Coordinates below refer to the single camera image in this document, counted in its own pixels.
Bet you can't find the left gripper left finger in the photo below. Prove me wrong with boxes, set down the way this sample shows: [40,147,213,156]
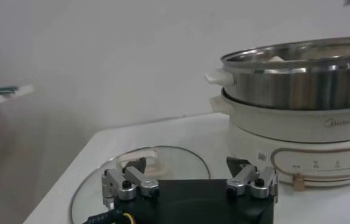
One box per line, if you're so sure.
[100,156,160,211]

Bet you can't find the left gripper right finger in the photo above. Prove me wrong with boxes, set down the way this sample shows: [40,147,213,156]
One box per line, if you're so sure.
[225,156,279,204]

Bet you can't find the glass lid with white handle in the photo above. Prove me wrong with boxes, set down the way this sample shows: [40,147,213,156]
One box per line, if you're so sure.
[70,145,211,224]

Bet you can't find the perforated steel steamer basket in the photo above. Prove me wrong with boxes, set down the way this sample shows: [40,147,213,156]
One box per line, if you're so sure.
[204,35,350,111]

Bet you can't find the white electric cooker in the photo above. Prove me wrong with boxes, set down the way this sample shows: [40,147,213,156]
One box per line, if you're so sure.
[209,88,350,192]

